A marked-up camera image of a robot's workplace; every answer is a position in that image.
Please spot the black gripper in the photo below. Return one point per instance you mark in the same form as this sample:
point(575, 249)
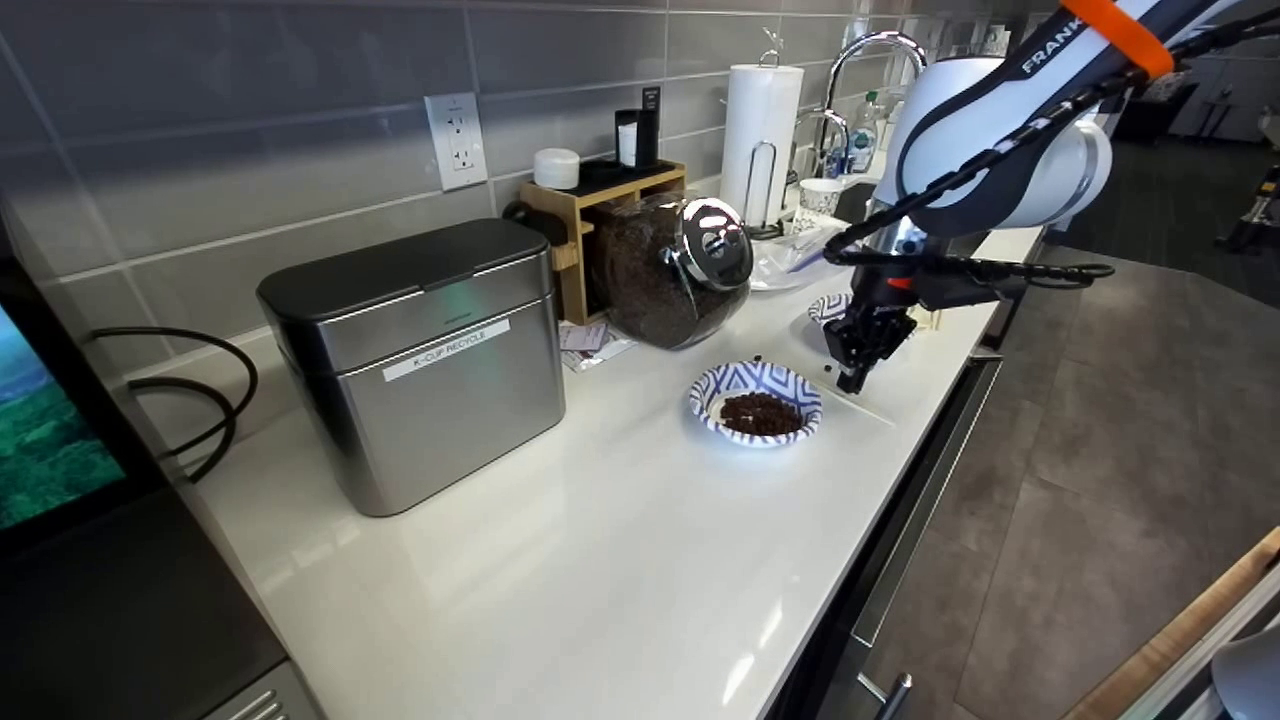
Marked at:
point(881, 304)

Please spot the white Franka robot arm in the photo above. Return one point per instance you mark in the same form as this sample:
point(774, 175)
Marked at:
point(1024, 163)

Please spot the coffee bean pile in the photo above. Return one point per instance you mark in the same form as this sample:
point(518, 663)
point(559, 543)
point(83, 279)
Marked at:
point(760, 415)

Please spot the white oval serving dish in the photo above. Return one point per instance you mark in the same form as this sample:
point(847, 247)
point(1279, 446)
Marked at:
point(780, 261)

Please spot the white mug black swirl pattern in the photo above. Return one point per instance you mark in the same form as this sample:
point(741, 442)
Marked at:
point(820, 196)

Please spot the dark base cabinet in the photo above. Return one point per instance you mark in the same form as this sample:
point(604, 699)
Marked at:
point(935, 532)

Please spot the clear soap bottle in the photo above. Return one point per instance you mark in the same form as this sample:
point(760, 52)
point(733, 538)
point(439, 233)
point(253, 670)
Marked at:
point(869, 132)

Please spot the white paper towel roll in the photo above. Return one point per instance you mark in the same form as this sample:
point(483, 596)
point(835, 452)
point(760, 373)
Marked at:
point(760, 123)

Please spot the small white packet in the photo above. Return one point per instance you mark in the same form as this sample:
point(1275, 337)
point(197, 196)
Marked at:
point(586, 343)

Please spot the wooden counter rack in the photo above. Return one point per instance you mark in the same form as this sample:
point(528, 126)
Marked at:
point(579, 247)

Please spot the black bottle white label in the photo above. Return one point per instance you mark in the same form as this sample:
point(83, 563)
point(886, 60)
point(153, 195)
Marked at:
point(626, 140)

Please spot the tall chrome faucet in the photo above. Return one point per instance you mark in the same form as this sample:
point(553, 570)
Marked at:
point(881, 38)

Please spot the small white round container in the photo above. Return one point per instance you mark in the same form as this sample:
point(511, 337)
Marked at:
point(559, 171)

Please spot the wooden board edge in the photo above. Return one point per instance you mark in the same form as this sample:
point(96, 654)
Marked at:
point(1173, 624)

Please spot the stainless steel bin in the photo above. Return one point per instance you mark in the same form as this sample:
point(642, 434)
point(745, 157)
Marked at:
point(425, 384)

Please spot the grey round object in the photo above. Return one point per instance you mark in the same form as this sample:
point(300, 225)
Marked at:
point(1255, 680)

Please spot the dark grey appliance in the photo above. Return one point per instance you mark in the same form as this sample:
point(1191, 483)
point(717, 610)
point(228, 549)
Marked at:
point(121, 624)

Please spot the black monitor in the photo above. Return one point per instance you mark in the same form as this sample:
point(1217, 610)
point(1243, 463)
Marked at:
point(54, 427)

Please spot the white wall outlet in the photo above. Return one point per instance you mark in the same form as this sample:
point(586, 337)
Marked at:
point(458, 140)

